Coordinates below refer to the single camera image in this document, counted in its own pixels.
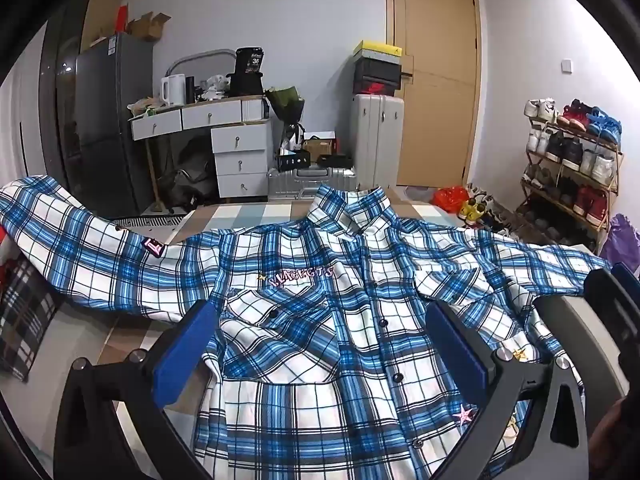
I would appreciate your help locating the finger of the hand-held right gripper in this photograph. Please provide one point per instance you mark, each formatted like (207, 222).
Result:
(627, 277)
(607, 300)

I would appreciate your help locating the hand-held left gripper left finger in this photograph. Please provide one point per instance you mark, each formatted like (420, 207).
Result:
(185, 350)

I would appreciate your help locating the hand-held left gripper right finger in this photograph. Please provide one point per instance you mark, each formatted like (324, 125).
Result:
(460, 350)

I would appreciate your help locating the blue white plaid shirt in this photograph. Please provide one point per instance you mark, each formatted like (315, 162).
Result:
(320, 340)

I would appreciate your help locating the purple bag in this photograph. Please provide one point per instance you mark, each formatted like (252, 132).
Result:
(620, 245)

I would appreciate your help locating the wooden shoe rack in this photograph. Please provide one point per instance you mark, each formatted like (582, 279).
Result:
(612, 195)

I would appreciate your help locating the yellow sneaker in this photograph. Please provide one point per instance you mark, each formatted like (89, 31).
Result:
(472, 210)

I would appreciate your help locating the red plastic bag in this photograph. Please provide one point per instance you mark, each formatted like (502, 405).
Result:
(450, 200)

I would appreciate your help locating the checkered brown blue sheet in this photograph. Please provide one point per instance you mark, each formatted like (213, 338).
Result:
(280, 210)

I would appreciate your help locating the black backpack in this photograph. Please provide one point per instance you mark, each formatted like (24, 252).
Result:
(192, 175)

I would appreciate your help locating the white desk with drawers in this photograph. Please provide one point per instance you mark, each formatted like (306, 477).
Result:
(240, 160)

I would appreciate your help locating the silver suitcase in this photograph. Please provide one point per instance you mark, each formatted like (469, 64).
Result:
(310, 180)

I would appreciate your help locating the flat black box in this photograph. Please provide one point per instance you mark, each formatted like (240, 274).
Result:
(294, 160)

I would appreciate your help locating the light grey upright suitcase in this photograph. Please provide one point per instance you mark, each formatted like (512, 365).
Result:
(377, 140)

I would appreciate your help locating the dark grey refrigerator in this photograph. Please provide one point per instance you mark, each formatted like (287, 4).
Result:
(110, 125)

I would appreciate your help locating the brown cardboard box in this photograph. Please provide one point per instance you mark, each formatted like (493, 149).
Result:
(320, 147)

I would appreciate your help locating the black bottle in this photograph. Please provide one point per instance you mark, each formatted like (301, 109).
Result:
(190, 91)

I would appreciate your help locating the white electric kettle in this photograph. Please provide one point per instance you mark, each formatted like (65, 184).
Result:
(171, 90)

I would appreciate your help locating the dark green bouquet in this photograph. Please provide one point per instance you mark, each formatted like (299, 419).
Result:
(286, 105)

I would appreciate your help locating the wooden door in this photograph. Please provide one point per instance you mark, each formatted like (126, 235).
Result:
(435, 85)

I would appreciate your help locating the dark glass cabinet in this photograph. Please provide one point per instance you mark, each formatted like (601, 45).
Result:
(62, 110)

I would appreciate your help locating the red black shoebox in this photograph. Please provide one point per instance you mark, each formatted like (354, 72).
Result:
(375, 87)

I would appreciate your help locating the black printed bag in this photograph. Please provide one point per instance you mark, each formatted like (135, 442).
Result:
(249, 72)

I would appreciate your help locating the yellow lid shoebox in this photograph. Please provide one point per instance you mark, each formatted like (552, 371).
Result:
(377, 51)

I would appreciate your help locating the open cardboard box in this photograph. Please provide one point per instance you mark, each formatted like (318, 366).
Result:
(147, 27)

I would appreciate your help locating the small red box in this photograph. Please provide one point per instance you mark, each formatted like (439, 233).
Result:
(122, 20)

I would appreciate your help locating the white light switch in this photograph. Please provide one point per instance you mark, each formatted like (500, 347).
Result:
(566, 65)

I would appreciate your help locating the grey arched mirror frame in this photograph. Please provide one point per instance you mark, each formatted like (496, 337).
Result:
(200, 57)

